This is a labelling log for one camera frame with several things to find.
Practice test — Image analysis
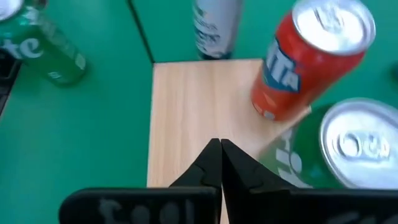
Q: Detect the green Sprite can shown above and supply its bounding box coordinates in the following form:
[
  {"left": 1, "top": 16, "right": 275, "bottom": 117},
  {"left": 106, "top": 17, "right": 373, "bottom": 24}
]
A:
[
  {"left": 0, "top": 0, "right": 87, "bottom": 87},
  {"left": 257, "top": 98, "right": 398, "bottom": 190}
]

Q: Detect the wooden shelf with black frame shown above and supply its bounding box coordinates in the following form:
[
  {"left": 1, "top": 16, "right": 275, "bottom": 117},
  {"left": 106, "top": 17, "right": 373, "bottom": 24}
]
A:
[{"left": 126, "top": 0, "right": 312, "bottom": 224}]

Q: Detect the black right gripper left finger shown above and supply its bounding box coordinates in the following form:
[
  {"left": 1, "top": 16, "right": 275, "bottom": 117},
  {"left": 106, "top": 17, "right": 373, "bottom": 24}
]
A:
[{"left": 58, "top": 138, "right": 223, "bottom": 224}]

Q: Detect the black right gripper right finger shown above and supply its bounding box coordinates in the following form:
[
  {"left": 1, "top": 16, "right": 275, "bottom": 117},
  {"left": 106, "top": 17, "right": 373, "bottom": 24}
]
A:
[{"left": 220, "top": 138, "right": 398, "bottom": 224}]

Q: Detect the red Fanta can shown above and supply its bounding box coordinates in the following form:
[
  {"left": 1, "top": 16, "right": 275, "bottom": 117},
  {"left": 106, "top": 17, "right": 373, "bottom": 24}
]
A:
[{"left": 250, "top": 0, "right": 377, "bottom": 122}]

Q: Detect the white Celsius can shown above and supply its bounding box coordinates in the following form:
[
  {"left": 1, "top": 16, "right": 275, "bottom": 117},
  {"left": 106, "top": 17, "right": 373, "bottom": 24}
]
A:
[{"left": 192, "top": 0, "right": 244, "bottom": 60}]

